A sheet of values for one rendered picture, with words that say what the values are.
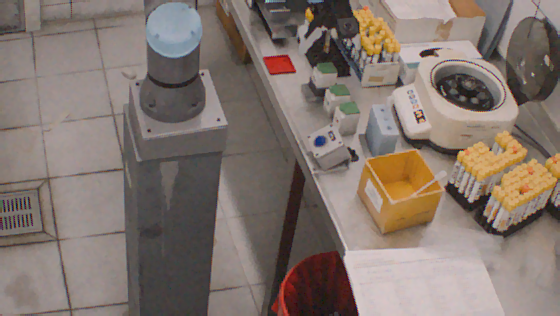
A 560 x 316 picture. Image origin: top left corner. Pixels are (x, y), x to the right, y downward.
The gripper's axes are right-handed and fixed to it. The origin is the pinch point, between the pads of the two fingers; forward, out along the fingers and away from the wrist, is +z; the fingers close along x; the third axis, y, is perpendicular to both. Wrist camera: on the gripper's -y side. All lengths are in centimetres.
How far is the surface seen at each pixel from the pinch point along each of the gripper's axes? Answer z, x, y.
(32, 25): 96, 62, 166
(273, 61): 11.7, 7.7, 14.1
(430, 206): 6.4, -6.8, -45.6
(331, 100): 6.7, 1.7, -8.7
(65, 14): 96, 45, 171
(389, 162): 4.2, -1.9, -33.1
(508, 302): 12, -16, -71
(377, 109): 2.0, -4.9, -18.7
